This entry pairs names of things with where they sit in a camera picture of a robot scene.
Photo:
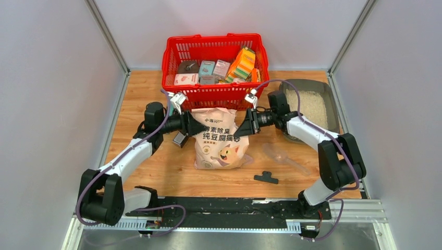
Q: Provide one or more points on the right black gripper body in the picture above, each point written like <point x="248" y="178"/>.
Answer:
<point x="261" y="119"/>

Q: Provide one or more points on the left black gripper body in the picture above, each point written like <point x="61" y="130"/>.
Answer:
<point x="184" y="126"/>

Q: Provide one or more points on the pink cat litter bag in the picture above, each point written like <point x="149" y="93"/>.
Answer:
<point x="217" y="147"/>

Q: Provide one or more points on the clear plastic scoop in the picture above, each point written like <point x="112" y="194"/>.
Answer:
<point x="281" y="156"/>

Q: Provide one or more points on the black bag clip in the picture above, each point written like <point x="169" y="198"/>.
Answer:
<point x="266" y="176"/>

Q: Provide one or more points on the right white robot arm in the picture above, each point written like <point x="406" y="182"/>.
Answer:
<point x="339" y="158"/>

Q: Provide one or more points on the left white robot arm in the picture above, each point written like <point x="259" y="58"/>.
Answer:
<point x="101" y="197"/>

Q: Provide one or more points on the black rectangular box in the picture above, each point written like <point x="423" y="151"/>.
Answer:
<point x="180" y="139"/>

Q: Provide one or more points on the pink white box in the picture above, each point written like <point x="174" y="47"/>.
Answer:
<point x="186" y="79"/>

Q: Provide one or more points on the teal small box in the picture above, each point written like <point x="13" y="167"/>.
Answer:
<point x="206" y="67"/>

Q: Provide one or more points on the grey pink small box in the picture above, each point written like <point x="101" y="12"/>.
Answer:
<point x="221" y="69"/>

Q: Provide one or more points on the grey litter box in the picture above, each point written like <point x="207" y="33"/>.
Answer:
<point x="317" y="102"/>

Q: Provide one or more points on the orange item in basket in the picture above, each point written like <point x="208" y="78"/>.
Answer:
<point x="255" y="75"/>

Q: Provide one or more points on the brown round tin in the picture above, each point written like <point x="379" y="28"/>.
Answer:
<point x="188" y="66"/>

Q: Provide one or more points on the red plastic shopping basket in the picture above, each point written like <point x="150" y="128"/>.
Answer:
<point x="212" y="48"/>

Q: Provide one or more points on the orange striped sponge pack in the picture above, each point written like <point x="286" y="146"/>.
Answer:
<point x="242" y="65"/>

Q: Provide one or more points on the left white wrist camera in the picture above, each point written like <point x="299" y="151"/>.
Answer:
<point x="177" y="100"/>

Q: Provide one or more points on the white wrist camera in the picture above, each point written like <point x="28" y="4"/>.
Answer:
<point x="177" y="100"/>
<point x="252" y="98"/>

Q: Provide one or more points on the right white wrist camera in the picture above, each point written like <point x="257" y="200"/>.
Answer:
<point x="252" y="98"/>

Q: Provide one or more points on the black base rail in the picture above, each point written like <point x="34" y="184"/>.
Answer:
<point x="229" y="215"/>

